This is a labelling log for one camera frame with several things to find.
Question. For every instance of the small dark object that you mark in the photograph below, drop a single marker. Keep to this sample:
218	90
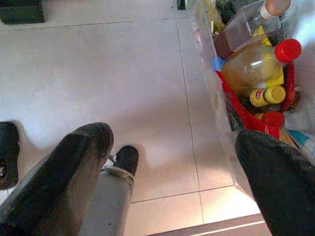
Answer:
181	4

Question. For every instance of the black box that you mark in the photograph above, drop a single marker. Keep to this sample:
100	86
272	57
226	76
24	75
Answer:
21	12

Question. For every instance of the yellowish bottle with red cap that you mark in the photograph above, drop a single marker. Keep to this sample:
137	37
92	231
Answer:
251	67

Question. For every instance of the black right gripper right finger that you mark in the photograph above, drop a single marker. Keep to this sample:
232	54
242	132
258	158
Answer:
283	182

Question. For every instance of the jar with red lid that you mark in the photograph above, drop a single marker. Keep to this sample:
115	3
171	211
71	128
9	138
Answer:
272	119

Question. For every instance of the red plastic bag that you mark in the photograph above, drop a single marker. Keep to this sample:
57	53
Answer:
248	118

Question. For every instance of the bottle with tan cap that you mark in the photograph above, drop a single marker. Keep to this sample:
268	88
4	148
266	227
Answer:
275	7

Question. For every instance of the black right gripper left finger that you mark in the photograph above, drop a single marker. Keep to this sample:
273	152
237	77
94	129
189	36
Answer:
56	182

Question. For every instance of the clear fridge door shelf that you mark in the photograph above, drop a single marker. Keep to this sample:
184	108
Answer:
211	103

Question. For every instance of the clear and brown box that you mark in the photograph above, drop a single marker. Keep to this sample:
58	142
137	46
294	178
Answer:
236	37

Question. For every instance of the blue and white packet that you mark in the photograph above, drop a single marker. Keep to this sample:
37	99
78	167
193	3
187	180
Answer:
301	141

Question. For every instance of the small yellow jar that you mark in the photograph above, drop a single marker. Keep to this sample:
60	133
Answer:
267	96

